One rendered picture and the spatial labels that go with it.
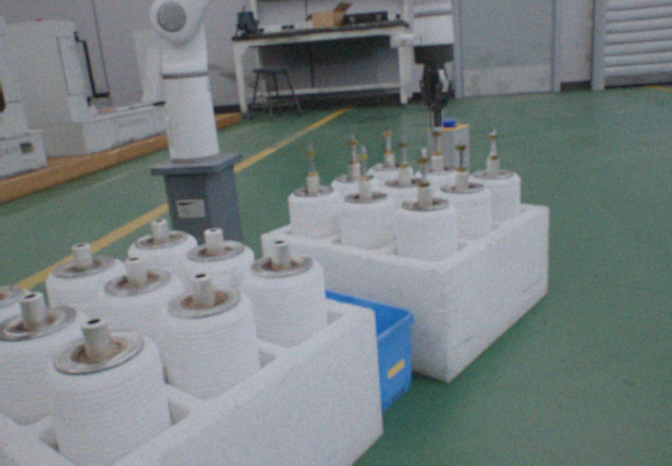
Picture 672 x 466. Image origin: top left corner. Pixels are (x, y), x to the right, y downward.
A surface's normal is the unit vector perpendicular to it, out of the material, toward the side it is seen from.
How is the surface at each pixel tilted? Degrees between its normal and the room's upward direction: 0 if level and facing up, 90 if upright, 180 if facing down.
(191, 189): 91
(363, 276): 90
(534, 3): 90
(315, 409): 90
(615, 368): 0
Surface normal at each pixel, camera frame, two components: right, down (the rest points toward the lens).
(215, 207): 0.55, 0.17
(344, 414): 0.79, 0.10
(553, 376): -0.08, -0.96
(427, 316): -0.65, 0.25
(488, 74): -0.20, 0.27
